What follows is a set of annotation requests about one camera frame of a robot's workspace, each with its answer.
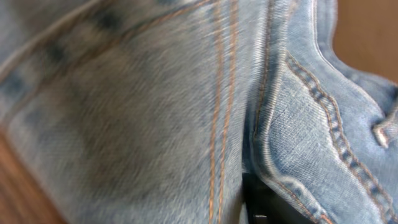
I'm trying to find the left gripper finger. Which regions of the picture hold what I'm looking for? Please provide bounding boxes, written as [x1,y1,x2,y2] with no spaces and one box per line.
[243,173,311,224]

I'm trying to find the light blue denim jeans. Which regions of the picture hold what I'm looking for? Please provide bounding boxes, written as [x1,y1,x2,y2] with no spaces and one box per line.
[1,0,397,223]

